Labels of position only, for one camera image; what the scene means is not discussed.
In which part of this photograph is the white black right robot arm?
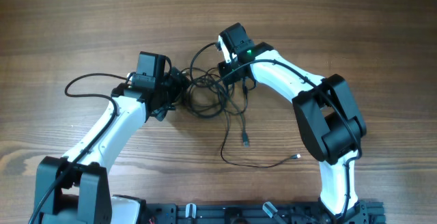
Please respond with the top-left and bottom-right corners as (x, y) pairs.
(216, 23), (367, 220)

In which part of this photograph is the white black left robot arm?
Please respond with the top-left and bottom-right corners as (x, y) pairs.
(29, 52), (187, 223)

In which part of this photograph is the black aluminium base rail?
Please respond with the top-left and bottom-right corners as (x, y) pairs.
(145, 201), (386, 224)

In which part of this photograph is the black usb cable bundle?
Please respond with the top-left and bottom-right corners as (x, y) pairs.
(173, 66), (301, 169)

